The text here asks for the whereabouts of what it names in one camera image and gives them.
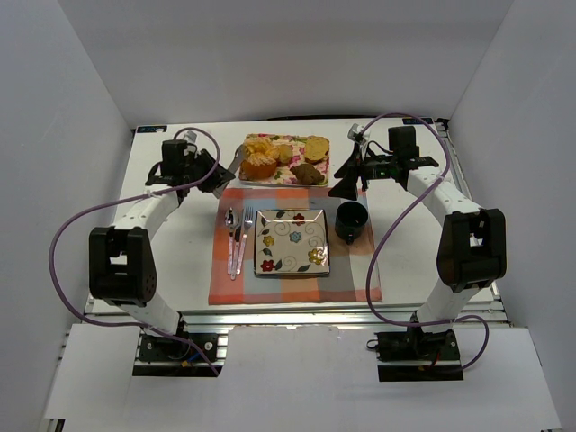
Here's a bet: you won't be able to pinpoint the white plastic tongs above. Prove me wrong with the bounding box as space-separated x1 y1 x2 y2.
226 144 246 182

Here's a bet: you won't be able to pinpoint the orange bundt cake bread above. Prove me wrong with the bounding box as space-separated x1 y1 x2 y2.
241 136 280 181

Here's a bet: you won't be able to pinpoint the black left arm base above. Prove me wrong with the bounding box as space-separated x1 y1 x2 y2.
132 330 228 378

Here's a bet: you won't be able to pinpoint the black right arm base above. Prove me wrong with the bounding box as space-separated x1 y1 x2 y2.
366 328 464 383

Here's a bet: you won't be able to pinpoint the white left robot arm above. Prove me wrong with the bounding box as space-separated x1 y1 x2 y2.
89 139 235 338

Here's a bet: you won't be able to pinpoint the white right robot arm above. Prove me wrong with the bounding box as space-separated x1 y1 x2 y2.
328 124 507 342

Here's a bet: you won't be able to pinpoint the round seeded bread bun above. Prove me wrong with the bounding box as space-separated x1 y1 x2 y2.
304 136 329 164

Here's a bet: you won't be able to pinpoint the dark brown bread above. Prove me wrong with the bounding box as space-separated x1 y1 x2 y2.
290 163 325 186

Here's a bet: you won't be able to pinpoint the dark green mug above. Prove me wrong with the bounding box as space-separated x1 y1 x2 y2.
335 202 369 245

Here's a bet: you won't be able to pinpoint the floral serving tray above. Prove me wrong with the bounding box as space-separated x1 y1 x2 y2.
239 133 329 187

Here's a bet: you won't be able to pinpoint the small yellow muffin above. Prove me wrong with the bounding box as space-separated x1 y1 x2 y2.
276 144 293 165

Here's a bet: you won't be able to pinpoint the floral square plate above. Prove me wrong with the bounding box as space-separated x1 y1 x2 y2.
253 209 330 277

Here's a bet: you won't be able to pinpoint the orange checkered placemat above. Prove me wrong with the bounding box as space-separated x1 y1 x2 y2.
208 187 383 305

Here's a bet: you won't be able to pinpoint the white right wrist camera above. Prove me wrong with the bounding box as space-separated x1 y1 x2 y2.
347 123 366 146

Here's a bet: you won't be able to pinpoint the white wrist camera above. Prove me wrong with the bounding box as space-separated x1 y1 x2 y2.
181 130 198 148
347 123 366 146

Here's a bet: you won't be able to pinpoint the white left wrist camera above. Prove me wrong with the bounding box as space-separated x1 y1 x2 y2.
181 130 198 148

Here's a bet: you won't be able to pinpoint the silver spoon pink handle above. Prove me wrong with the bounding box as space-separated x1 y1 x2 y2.
225 207 239 275

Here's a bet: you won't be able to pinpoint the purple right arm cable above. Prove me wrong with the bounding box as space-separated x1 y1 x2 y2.
359 111 491 371

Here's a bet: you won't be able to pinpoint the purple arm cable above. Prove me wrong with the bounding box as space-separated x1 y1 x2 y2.
359 111 491 371
48 128 223 377

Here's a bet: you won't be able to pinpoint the silver fork pink handle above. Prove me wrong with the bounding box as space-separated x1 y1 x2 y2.
230 207 254 280

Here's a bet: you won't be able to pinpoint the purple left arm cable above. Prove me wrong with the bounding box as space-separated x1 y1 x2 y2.
48 128 223 377

